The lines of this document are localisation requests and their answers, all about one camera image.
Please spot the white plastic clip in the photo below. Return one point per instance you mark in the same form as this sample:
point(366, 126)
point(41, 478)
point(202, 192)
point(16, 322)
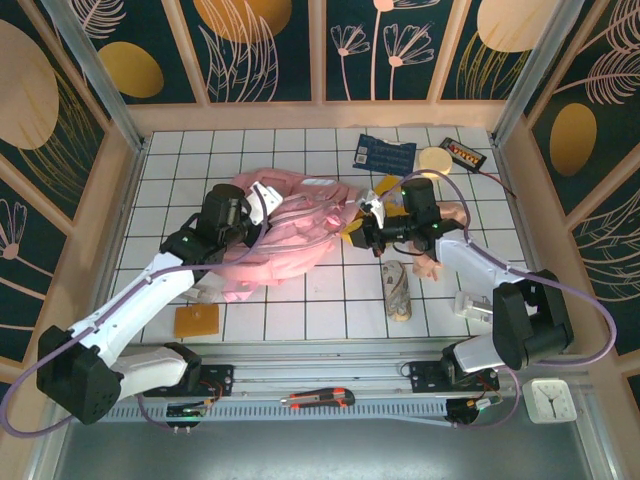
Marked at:
point(470, 306)

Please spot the aluminium mounting rail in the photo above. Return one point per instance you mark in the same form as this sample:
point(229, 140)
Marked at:
point(310, 372)

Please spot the orange black utility knife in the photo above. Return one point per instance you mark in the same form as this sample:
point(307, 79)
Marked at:
point(320, 398)

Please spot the beige soft doll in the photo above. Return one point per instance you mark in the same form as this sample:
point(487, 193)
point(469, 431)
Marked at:
point(452, 212)

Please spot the black device with orange label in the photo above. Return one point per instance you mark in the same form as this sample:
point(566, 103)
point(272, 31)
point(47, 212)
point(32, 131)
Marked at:
point(462, 152)

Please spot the aluminium frame post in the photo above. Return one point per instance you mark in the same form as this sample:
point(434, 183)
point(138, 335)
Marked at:
point(535, 65)
point(95, 75)

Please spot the pink student backpack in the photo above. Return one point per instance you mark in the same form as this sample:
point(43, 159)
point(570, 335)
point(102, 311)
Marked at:
point(300, 235)

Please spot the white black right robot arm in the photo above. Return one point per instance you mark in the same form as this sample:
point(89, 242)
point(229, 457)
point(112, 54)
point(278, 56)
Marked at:
point(470, 255)

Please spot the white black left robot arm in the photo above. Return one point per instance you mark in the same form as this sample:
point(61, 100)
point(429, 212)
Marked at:
point(145, 295)

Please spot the yellow cartoon picture book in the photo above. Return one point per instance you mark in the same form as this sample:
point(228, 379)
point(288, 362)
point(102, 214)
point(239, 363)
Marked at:
point(387, 185)

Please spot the white square alarm clock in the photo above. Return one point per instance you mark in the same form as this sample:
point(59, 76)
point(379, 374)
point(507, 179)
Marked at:
point(550, 401)

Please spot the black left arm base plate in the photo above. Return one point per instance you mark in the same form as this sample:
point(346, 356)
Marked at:
point(220, 377)

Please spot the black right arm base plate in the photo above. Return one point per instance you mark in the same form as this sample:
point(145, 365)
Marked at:
point(425, 375)

